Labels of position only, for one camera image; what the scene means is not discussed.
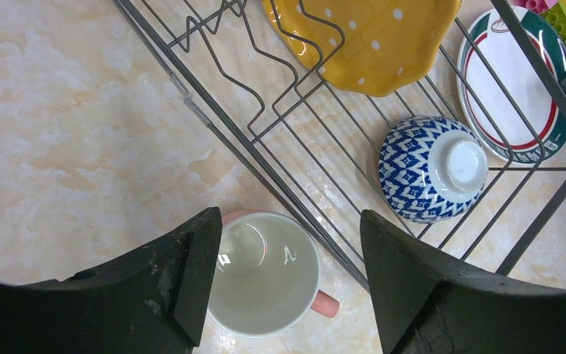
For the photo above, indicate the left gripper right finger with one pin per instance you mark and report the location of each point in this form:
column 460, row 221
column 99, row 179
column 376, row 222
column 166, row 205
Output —
column 427, row 301

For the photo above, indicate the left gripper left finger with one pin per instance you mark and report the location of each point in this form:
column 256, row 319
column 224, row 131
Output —
column 152, row 299

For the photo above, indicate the white plate green red rim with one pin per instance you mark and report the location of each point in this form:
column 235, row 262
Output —
column 503, row 99

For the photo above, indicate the orange patterned bowl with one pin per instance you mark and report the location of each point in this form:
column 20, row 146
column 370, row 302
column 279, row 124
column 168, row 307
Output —
column 431, row 169

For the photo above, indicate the yellow dotted plate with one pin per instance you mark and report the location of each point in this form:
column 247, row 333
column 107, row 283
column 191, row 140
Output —
column 369, row 47

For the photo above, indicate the green toy brick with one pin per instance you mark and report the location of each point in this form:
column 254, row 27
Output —
column 556, row 17

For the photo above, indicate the pink toy brick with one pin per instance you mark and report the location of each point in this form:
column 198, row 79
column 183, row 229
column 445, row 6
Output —
column 536, row 6

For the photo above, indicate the pink mug white inside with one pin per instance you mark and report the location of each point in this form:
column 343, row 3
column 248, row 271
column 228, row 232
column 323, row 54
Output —
column 267, row 275

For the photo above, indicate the black wire dish rack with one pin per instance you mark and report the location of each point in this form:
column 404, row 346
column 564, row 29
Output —
column 314, row 148

